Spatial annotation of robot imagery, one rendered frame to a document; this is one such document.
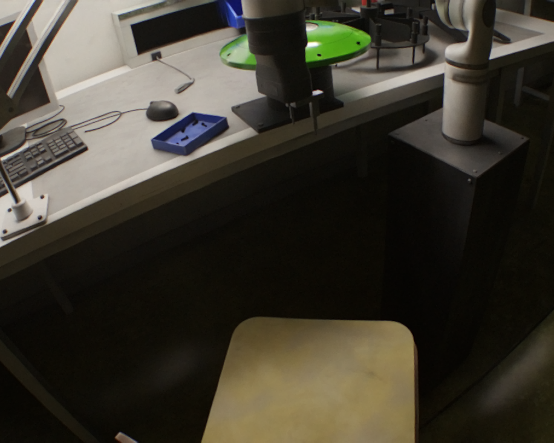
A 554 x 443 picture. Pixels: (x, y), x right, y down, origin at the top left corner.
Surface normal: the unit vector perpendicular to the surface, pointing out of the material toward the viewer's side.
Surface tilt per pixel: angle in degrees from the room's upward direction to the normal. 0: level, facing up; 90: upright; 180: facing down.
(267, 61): 99
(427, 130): 0
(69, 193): 0
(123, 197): 90
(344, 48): 25
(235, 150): 90
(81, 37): 90
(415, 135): 0
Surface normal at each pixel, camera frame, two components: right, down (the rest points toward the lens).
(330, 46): 0.07, -0.52
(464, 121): -0.33, 0.62
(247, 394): -0.12, -0.78
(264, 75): -0.82, 0.40
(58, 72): 0.50, 0.49
